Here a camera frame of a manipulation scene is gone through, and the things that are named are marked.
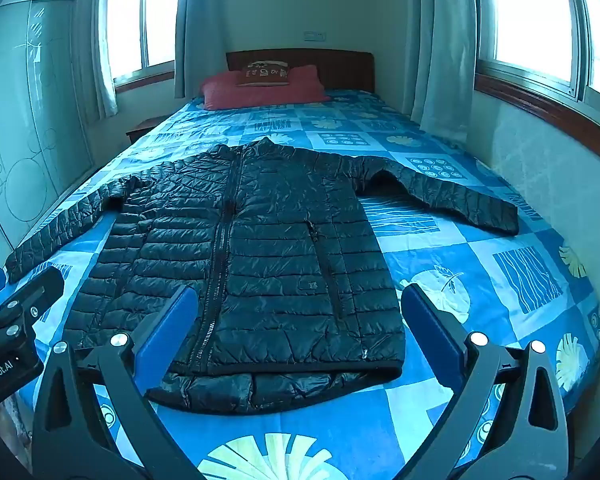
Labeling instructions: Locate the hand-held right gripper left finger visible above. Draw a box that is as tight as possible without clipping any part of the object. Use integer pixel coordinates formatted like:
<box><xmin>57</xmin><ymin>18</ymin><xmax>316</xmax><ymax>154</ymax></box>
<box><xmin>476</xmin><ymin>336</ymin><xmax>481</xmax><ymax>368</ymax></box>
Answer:
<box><xmin>31</xmin><ymin>285</ymin><xmax>206</xmax><ymax>480</ymax></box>

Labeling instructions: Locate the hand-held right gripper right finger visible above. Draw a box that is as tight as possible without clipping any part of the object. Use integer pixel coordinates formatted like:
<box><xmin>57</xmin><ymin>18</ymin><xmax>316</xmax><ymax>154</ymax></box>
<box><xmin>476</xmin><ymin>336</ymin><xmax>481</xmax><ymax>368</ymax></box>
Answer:
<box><xmin>395</xmin><ymin>282</ymin><xmax>571</xmax><ymax>480</ymax></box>

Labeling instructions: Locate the black puffer jacket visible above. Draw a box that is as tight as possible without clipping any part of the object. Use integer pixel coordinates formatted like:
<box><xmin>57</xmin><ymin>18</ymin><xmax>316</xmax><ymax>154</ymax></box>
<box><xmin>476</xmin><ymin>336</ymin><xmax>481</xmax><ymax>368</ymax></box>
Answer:
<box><xmin>5</xmin><ymin>136</ymin><xmax>520</xmax><ymax>415</ymax></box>

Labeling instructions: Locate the pink floral cloth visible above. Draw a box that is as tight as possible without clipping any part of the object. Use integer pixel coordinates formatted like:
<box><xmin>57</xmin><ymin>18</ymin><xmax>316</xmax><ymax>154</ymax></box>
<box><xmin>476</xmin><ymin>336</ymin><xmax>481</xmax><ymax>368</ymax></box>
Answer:
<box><xmin>0</xmin><ymin>390</ymin><xmax>33</xmax><ymax>466</ymax></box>

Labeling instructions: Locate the bed with blue patterned sheet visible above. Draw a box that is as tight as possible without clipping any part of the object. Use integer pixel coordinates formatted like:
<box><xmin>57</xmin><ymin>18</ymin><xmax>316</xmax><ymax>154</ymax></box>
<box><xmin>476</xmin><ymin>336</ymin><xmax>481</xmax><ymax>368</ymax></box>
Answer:
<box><xmin>0</xmin><ymin>89</ymin><xmax>600</xmax><ymax>480</ymax></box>

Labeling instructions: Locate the white wardrobe with circle pattern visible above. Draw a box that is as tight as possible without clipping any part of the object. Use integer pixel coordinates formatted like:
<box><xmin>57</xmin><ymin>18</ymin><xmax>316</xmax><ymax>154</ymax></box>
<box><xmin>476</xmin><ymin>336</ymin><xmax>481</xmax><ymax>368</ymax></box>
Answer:
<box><xmin>0</xmin><ymin>0</ymin><xmax>103</xmax><ymax>281</ymax></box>

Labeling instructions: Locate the dark wooden nightstand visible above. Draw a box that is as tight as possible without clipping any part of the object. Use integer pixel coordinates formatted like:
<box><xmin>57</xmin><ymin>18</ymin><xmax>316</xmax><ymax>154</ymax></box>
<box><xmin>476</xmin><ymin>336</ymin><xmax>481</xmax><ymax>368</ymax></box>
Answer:
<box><xmin>126</xmin><ymin>116</ymin><xmax>168</xmax><ymax>145</ymax></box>

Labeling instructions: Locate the wooden window sill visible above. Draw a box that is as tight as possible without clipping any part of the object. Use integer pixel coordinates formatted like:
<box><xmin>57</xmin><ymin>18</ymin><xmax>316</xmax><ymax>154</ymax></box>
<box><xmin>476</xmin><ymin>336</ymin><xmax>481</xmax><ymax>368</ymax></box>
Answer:
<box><xmin>474</xmin><ymin>72</ymin><xmax>600</xmax><ymax>158</ymax></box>
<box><xmin>115</xmin><ymin>71</ymin><xmax>176</xmax><ymax>93</ymax></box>

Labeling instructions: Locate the red pillow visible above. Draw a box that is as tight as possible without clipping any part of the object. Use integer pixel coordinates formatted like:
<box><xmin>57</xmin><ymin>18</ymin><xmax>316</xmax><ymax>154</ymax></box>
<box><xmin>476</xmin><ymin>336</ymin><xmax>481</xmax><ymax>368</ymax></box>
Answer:
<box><xmin>200</xmin><ymin>64</ymin><xmax>331</xmax><ymax>111</ymax></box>

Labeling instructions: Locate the dark wooden headboard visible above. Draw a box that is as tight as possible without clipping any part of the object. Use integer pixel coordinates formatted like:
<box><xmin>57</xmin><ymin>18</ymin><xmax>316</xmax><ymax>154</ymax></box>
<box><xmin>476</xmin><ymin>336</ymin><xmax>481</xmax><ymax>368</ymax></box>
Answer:
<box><xmin>225</xmin><ymin>49</ymin><xmax>376</xmax><ymax>93</ymax></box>

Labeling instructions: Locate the brown printed cushion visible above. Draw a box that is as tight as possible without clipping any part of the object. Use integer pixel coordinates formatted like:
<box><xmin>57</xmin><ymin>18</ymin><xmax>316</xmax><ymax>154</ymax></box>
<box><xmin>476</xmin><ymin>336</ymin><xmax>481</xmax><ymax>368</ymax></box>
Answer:
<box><xmin>237</xmin><ymin>61</ymin><xmax>293</xmax><ymax>88</ymax></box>

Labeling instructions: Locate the window with white frame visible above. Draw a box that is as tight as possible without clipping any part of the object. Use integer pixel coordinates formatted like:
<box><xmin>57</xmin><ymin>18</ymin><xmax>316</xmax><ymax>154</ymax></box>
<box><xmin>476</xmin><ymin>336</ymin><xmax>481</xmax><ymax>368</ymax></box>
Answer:
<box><xmin>472</xmin><ymin>0</ymin><xmax>600</xmax><ymax>111</ymax></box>
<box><xmin>102</xmin><ymin>0</ymin><xmax>186</xmax><ymax>81</ymax></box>

